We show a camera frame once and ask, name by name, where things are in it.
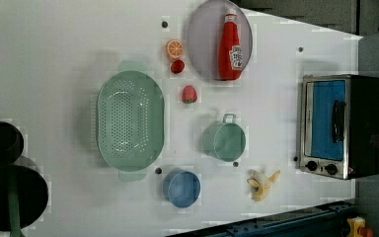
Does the yellow red clamp object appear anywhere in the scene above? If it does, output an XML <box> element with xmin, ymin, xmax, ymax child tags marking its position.
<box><xmin>347</xmin><ymin>216</ymin><xmax>374</xmax><ymax>237</ymax></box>

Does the red strawberry toy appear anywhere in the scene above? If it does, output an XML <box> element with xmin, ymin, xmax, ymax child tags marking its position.
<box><xmin>182</xmin><ymin>85</ymin><xmax>197</xmax><ymax>104</ymax></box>

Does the orange slice toy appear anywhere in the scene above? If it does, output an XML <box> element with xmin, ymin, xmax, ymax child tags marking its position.
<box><xmin>166</xmin><ymin>39</ymin><xmax>184</xmax><ymax>60</ymax></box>

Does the blue round bowl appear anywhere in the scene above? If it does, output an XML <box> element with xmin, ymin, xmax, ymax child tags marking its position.
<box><xmin>163</xmin><ymin>169</ymin><xmax>201</xmax><ymax>208</ymax></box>

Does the peeled banana toy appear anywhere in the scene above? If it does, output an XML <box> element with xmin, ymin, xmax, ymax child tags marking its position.
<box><xmin>247</xmin><ymin>171</ymin><xmax>280</xmax><ymax>201</ymax></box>

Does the small red fruit toy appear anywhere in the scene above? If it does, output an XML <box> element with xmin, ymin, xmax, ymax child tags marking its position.
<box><xmin>170</xmin><ymin>59</ymin><xmax>185</xmax><ymax>74</ymax></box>

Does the green cup with handle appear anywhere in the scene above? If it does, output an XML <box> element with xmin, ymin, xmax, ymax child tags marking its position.
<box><xmin>201</xmin><ymin>113</ymin><xmax>246</xmax><ymax>162</ymax></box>

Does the red ketchup bottle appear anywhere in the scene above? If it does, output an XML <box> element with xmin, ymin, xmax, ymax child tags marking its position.
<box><xmin>218</xmin><ymin>8</ymin><xmax>243</xmax><ymax>81</ymax></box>

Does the black cylinder lower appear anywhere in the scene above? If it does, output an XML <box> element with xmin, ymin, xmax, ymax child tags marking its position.
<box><xmin>0</xmin><ymin>165</ymin><xmax>49</xmax><ymax>231</ymax></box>

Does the green oval colander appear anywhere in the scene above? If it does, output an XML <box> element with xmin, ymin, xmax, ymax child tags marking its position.
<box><xmin>97</xmin><ymin>60</ymin><xmax>165</xmax><ymax>182</ymax></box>

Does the silver black toaster oven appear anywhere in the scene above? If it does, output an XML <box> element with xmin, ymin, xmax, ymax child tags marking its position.
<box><xmin>299</xmin><ymin>74</ymin><xmax>379</xmax><ymax>180</ymax></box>

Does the grey round plate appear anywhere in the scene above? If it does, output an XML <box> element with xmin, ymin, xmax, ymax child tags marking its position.
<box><xmin>187</xmin><ymin>0</ymin><xmax>253</xmax><ymax>80</ymax></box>

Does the blue metal frame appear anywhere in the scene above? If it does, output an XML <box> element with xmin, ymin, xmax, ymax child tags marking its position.
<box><xmin>169</xmin><ymin>201</ymin><xmax>356</xmax><ymax>237</ymax></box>

